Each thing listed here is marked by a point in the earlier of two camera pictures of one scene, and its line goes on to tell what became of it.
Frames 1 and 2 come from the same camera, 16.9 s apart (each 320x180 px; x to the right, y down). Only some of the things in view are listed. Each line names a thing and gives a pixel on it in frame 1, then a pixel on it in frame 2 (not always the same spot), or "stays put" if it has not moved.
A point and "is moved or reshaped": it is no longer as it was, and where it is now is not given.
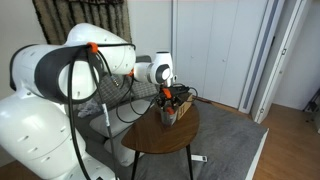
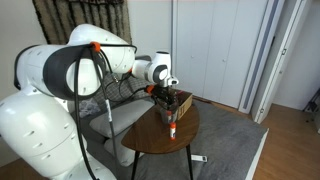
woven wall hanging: x=58 y=17 stays put
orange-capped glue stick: x=167 y=93 is moved or reshaped
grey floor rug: x=227 y=146 stays put
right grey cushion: x=125 y=155 stays put
